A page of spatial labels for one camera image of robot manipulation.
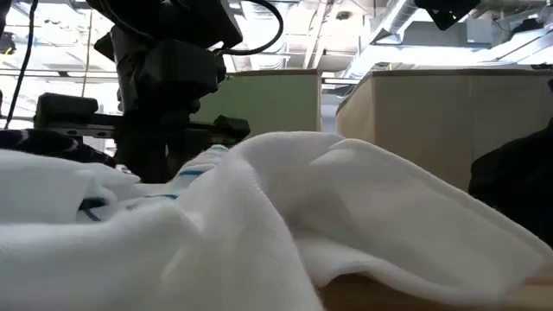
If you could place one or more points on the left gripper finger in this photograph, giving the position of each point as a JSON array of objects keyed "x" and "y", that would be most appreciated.
[
  {"x": 183, "y": 153},
  {"x": 140, "y": 157}
]

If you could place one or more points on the white sock teal stripes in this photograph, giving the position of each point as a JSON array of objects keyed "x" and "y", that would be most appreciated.
[{"x": 194, "y": 173}]

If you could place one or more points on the long white sock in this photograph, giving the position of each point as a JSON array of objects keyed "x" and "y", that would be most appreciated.
[{"x": 259, "y": 224}]

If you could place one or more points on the black garment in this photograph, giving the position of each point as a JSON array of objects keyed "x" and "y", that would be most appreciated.
[{"x": 518, "y": 190}]

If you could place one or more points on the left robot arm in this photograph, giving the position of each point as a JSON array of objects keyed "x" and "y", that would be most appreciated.
[{"x": 181, "y": 17}]

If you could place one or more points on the beige fabric bin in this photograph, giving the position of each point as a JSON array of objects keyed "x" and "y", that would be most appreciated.
[
  {"x": 268, "y": 103},
  {"x": 432, "y": 121}
]

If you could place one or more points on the silver ceiling duct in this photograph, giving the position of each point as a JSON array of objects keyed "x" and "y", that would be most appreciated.
[{"x": 389, "y": 26}]

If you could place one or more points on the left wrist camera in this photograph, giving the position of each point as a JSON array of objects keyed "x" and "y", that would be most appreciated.
[{"x": 177, "y": 69}]

